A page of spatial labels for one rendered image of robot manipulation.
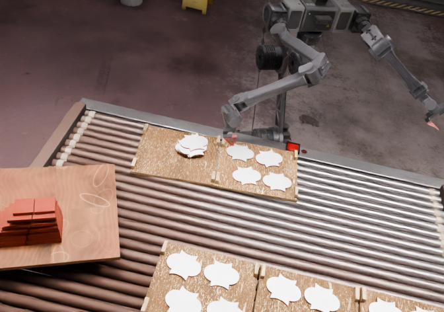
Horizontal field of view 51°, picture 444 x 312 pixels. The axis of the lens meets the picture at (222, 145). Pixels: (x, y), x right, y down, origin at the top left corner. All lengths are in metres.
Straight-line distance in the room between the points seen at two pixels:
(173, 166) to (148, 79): 2.27
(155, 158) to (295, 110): 2.33
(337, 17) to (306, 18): 0.18
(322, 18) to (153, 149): 1.14
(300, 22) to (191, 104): 1.84
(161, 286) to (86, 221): 0.39
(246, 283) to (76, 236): 0.70
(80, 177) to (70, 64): 2.68
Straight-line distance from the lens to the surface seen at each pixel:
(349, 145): 4.27
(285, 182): 2.36
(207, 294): 1.92
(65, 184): 2.12
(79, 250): 1.90
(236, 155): 2.44
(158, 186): 2.26
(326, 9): 2.71
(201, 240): 2.08
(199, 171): 2.33
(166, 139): 2.48
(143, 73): 4.61
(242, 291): 1.95
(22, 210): 1.83
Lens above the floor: 2.59
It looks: 42 degrees down
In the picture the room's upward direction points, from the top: 11 degrees clockwise
